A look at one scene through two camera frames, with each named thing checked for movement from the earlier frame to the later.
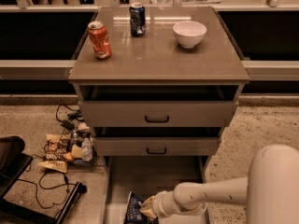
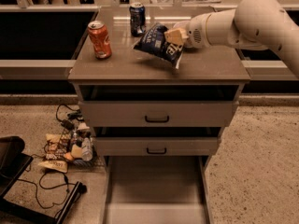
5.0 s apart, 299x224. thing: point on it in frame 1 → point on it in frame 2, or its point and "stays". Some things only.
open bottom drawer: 146,176 stays
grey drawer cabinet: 157,86 stays
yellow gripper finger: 149,203 → 176,35
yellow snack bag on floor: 56,165 stays
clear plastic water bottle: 87,149 stays
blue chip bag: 134,214 → 154,41
